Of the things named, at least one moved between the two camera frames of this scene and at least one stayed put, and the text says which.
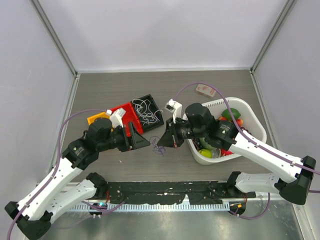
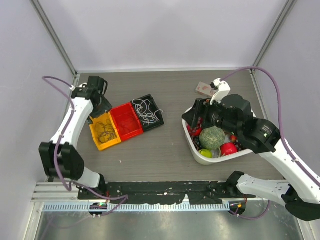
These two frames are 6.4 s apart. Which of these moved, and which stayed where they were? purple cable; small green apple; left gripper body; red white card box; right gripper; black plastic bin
Moved: right gripper; left gripper body; purple cable
Stayed: black plastic bin; small green apple; red white card box
